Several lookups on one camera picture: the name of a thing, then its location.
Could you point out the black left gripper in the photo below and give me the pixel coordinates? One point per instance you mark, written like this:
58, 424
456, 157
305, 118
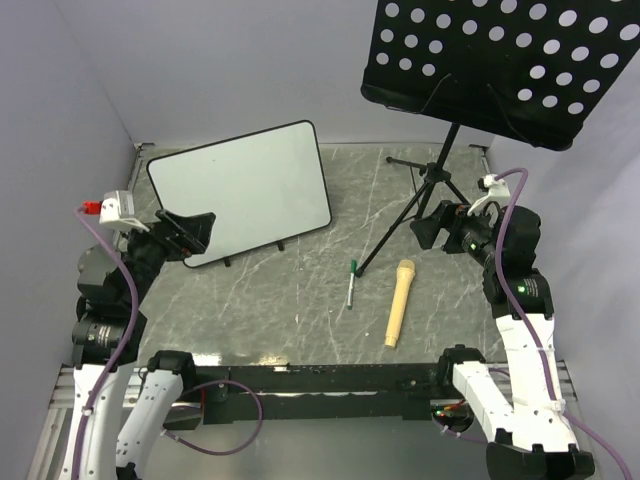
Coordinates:
191, 231

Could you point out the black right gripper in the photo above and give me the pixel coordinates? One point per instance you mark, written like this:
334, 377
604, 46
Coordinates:
447, 215

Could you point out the white whiteboard with black frame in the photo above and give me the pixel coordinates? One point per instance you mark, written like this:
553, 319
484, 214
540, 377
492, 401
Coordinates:
264, 188

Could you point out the white marker pen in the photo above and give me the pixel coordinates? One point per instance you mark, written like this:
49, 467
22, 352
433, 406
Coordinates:
351, 290

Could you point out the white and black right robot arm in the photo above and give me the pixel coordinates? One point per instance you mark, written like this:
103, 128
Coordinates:
528, 436

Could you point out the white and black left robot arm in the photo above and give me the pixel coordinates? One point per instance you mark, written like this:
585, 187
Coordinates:
115, 275

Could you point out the beige microphone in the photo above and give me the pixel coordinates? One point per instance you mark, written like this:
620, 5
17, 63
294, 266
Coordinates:
405, 274

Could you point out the black perforated music stand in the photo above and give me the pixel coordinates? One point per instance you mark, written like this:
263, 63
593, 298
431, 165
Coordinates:
531, 71

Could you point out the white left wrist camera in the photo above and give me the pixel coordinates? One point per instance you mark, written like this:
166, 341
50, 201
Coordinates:
116, 207

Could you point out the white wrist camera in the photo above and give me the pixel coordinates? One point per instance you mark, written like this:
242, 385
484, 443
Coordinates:
116, 207
495, 191

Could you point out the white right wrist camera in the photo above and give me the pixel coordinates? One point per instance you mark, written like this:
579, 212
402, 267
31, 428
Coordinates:
495, 191

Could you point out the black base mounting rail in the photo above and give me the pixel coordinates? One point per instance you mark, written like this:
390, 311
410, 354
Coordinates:
410, 391

